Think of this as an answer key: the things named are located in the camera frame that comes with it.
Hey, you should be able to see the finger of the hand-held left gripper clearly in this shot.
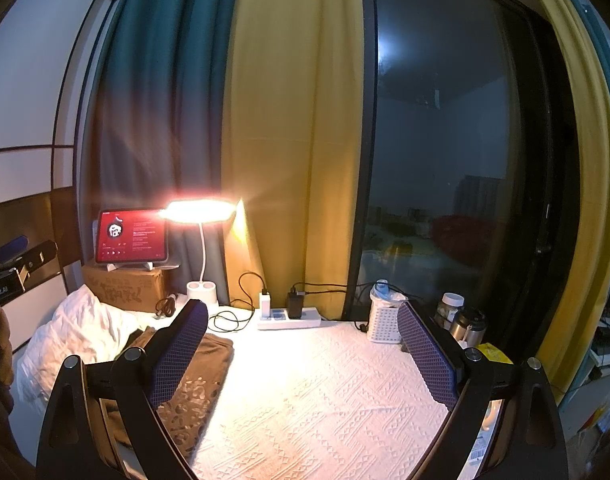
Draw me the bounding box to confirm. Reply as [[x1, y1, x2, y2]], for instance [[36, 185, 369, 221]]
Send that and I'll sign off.
[[12, 240, 59, 280], [0, 235, 29, 263]]

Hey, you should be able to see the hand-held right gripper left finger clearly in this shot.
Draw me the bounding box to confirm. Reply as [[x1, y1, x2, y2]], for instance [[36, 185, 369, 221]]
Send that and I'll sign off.
[[35, 299, 209, 480]]

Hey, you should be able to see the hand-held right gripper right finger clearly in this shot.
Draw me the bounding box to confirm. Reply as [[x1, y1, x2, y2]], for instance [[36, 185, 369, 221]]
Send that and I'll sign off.
[[396, 301, 568, 480]]

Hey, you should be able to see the brown t-shirt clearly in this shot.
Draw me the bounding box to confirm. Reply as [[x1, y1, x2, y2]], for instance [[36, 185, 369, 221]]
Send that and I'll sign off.
[[98, 327, 234, 461]]

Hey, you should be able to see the steel thermos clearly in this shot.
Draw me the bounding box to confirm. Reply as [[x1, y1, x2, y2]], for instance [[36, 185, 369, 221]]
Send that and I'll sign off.
[[449, 306, 487, 346]]

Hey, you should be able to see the white plastic basket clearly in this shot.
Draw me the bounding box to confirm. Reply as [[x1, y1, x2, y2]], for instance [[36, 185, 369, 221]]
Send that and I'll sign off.
[[367, 305, 411, 345]]

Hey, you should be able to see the clear jar with white lid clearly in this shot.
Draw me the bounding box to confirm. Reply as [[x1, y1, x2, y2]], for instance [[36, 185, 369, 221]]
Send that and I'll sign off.
[[435, 292, 464, 328]]

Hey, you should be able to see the yellow packet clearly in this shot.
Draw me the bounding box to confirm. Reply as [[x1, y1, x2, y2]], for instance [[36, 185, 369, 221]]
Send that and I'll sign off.
[[477, 342, 513, 363]]

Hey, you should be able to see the white desk lamp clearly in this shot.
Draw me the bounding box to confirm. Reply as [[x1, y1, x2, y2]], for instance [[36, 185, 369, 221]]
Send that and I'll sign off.
[[157, 199, 238, 306]]

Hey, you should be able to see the white plastic bag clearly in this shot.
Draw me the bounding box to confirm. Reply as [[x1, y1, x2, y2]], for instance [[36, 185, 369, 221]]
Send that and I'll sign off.
[[369, 280, 408, 311]]

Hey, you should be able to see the white crumpled duvet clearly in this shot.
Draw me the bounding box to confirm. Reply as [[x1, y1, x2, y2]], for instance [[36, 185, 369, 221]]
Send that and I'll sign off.
[[15, 285, 141, 406]]

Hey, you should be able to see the cardboard box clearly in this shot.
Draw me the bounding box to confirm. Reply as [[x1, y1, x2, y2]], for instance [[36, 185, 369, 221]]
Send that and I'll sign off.
[[81, 264, 173, 311]]

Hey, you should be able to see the tablet with red screen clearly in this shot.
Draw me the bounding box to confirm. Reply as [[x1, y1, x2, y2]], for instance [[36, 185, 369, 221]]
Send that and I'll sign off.
[[95, 208, 168, 265]]

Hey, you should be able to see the white power strip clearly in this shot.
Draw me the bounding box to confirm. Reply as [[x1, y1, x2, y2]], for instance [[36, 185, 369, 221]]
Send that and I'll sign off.
[[257, 306, 322, 331]]

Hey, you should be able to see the black charger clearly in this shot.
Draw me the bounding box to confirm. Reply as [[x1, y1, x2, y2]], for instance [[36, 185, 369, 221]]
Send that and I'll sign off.
[[286, 287, 306, 318]]

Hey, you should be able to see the white shelf unit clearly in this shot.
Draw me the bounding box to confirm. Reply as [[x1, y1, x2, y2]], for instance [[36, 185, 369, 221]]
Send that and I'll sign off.
[[587, 310, 610, 376]]

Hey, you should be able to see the teal curtain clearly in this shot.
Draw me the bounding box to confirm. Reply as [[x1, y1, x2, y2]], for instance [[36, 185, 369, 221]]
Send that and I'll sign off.
[[78, 0, 246, 306]]

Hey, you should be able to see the dark glass window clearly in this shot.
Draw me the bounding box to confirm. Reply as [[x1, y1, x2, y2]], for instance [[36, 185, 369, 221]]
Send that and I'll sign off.
[[345, 0, 580, 356]]

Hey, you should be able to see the yellow curtain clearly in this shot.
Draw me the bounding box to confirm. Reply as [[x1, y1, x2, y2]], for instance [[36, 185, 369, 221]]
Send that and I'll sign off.
[[220, 0, 373, 321], [510, 0, 610, 396]]

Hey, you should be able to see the white charger's black cable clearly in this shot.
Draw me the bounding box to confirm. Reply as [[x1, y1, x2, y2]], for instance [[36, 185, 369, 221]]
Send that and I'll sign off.
[[207, 271, 266, 333]]

